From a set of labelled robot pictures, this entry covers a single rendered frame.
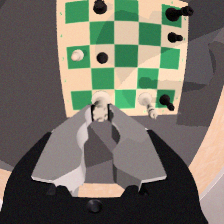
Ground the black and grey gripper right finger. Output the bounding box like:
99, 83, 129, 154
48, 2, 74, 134
107, 103, 208, 224

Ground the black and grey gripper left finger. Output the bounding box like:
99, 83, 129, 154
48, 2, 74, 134
0, 103, 95, 224

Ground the green and white chessboard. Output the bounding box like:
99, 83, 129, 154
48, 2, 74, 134
57, 0, 188, 117

